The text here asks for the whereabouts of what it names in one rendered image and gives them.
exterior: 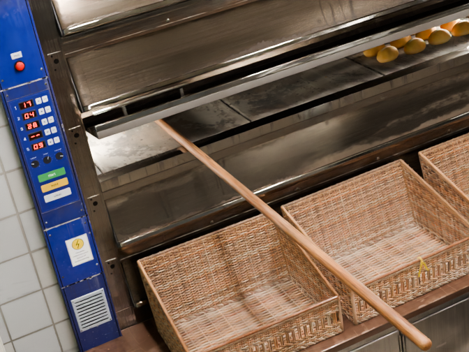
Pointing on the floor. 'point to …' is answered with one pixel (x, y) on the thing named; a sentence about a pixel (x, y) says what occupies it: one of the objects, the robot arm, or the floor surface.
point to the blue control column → (21, 26)
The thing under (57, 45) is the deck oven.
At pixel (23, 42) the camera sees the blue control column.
